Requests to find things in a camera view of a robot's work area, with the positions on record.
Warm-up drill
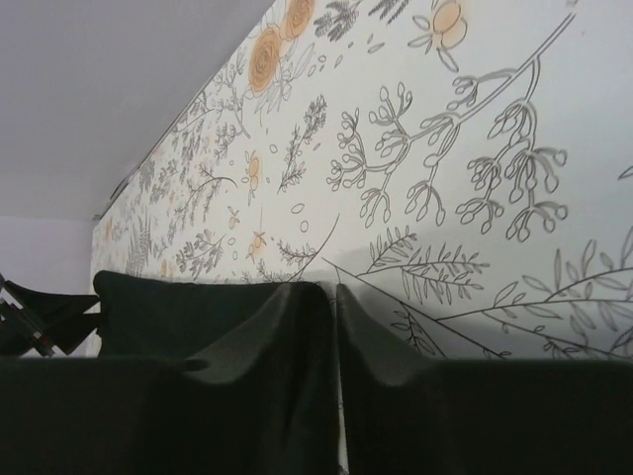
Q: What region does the black t shirt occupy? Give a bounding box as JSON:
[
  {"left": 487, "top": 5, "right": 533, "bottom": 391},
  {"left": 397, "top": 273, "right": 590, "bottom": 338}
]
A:
[{"left": 93, "top": 270, "right": 323, "bottom": 358}]

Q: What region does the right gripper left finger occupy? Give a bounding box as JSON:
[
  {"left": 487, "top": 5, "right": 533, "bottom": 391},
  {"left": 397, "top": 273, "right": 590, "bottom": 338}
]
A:
[{"left": 1, "top": 282, "right": 339, "bottom": 474}]

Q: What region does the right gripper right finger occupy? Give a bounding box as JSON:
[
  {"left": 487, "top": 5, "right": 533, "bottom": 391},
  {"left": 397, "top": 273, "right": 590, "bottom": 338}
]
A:
[{"left": 336, "top": 286, "right": 632, "bottom": 474}]

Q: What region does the floral patterned table mat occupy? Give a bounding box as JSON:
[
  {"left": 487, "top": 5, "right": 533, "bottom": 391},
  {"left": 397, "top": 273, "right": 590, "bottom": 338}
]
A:
[{"left": 91, "top": 1, "right": 632, "bottom": 361}]

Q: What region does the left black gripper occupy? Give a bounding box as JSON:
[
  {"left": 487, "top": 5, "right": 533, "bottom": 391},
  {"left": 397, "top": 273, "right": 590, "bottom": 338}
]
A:
[{"left": 1, "top": 278, "right": 102, "bottom": 357}]

